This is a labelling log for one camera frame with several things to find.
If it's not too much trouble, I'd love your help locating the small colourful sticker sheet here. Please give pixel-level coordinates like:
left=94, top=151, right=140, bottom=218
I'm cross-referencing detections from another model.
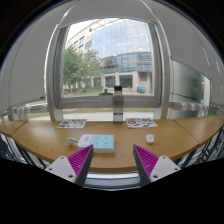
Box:
left=56, top=118, right=88, bottom=129

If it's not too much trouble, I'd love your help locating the grey window handle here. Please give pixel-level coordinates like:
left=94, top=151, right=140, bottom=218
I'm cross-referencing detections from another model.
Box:
left=99, top=87, right=114, bottom=96

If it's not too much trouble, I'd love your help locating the clear bottle with black cap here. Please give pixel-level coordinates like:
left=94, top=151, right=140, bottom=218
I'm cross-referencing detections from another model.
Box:
left=112, top=85, right=125, bottom=125

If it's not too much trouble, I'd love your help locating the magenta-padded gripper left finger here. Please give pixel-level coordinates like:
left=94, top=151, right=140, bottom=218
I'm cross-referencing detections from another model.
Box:
left=44, top=144, right=95, bottom=187

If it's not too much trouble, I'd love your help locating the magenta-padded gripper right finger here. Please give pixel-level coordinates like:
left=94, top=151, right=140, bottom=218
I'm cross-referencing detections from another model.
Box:
left=132, top=143, right=182, bottom=186

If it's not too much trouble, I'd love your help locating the white wall socket row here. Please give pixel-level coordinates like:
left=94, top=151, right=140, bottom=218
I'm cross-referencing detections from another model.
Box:
left=171, top=101, right=209, bottom=113
left=11, top=103, right=49, bottom=116

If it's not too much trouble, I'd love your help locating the grey window frame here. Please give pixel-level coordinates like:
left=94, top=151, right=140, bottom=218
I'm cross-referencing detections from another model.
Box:
left=44, top=16, right=174, bottom=122

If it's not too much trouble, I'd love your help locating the small white charger block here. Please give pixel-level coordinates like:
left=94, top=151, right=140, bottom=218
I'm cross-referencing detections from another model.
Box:
left=145, top=133, right=156, bottom=144

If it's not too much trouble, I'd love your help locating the large colourful sticker sheet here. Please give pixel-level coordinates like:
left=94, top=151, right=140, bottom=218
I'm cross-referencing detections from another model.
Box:
left=125, top=117, right=159, bottom=129

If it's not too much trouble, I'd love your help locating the white and mint power strip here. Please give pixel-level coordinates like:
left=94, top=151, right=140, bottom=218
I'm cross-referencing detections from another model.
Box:
left=77, top=133, right=116, bottom=154

